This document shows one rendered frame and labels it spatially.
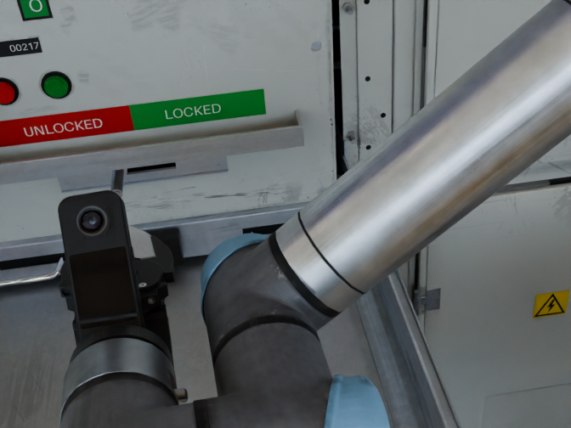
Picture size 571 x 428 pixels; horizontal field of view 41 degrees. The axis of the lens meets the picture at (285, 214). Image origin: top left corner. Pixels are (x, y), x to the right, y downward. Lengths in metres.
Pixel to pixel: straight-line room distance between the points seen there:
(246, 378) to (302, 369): 0.03
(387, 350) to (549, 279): 0.53
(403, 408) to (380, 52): 0.48
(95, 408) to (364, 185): 0.22
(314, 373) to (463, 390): 1.03
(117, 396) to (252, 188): 0.56
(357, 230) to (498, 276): 0.84
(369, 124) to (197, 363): 0.43
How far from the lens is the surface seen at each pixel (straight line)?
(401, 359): 0.89
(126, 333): 0.53
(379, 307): 0.95
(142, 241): 0.66
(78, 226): 0.55
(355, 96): 1.08
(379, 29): 1.05
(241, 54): 0.89
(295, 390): 0.45
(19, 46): 0.90
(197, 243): 1.02
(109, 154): 0.91
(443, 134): 0.49
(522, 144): 0.50
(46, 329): 1.01
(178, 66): 0.89
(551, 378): 1.55
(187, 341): 0.94
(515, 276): 1.33
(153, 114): 0.92
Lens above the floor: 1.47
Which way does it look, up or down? 35 degrees down
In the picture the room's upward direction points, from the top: 5 degrees counter-clockwise
